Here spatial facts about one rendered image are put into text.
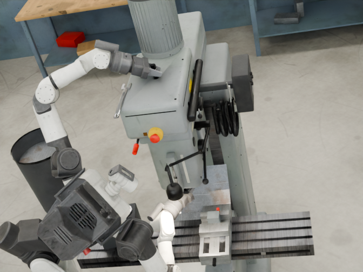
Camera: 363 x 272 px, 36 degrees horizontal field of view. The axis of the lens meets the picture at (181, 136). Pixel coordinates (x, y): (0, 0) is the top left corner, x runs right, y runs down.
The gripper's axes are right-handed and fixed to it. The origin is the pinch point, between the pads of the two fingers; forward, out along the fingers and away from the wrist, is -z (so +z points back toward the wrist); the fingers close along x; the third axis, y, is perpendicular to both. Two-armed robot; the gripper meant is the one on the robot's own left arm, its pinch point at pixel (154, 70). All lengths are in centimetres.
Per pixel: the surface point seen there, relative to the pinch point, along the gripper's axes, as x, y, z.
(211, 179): -31, -73, -59
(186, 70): -0.9, 2.7, -13.8
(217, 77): -42, -17, -44
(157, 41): -15.1, 6.4, -1.1
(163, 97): 17.6, -2.3, -2.9
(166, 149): 8.3, -32.4, -14.9
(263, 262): -31, -131, -117
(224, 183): -28, -72, -66
